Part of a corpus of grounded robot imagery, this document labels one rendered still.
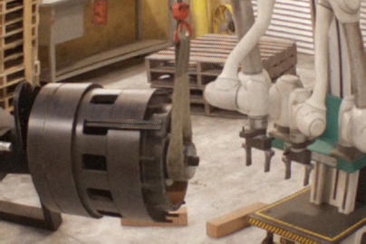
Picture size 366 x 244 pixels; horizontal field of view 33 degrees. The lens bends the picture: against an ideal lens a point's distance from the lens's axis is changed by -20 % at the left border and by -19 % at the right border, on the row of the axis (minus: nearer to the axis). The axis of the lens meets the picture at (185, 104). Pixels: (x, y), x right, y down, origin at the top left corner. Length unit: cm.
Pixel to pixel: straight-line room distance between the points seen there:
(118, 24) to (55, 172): 630
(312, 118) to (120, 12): 638
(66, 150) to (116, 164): 20
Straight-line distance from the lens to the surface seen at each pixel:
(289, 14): 842
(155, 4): 922
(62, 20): 728
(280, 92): 320
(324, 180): 341
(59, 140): 254
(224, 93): 300
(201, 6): 886
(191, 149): 263
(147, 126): 244
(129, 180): 246
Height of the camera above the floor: 174
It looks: 15 degrees down
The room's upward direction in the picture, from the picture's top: 3 degrees counter-clockwise
